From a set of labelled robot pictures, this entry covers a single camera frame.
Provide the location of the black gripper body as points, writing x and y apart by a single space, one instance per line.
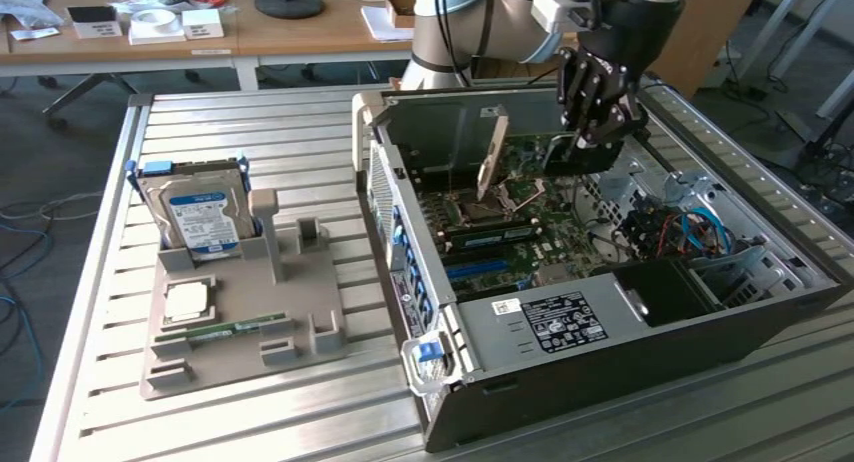
635 32

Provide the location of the green graphics card black cooler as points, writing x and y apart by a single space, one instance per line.
588 159

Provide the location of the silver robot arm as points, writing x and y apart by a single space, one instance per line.
454 32

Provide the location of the wooden cabinet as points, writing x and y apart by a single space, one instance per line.
721 22

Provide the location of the perforated metal disk bay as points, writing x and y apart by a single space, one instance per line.
641 192

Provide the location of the metal socket cover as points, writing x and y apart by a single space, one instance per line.
535 202

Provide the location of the CPU socket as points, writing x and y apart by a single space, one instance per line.
470 214

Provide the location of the white paper stack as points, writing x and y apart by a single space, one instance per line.
388 27

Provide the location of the green RAM stick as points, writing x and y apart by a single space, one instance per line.
228 328
488 234

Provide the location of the long PCIe expansion slot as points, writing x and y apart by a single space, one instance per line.
477 271

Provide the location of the silver disk bay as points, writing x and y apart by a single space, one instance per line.
768 277

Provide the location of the wooden desk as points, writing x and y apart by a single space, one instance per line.
301 37

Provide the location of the black round lamp base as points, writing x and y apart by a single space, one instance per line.
290 4

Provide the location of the grey power supply unit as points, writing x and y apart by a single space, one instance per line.
494 342

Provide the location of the black open PC case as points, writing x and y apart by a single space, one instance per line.
601 382

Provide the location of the small white box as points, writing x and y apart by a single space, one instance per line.
202 24

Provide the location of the blue case latch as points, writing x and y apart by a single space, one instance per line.
428 354

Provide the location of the hard disk in blue caddy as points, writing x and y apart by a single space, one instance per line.
201 217

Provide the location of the flat white box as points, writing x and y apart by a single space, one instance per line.
157 38

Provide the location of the white tape roll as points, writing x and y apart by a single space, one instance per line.
157 19

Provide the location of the crumpled clear plastic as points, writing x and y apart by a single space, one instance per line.
150 2

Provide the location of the grey printed parts rack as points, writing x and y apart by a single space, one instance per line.
268 332

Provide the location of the silver CPU chip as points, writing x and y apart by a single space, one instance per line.
189 302

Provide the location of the white box with black top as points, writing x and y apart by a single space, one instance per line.
94 22

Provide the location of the white paper slip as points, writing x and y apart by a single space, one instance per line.
34 33

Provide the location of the clear plastic bag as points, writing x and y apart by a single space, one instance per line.
23 14

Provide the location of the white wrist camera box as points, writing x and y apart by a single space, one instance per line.
555 7

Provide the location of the white table frame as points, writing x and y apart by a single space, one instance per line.
837 94

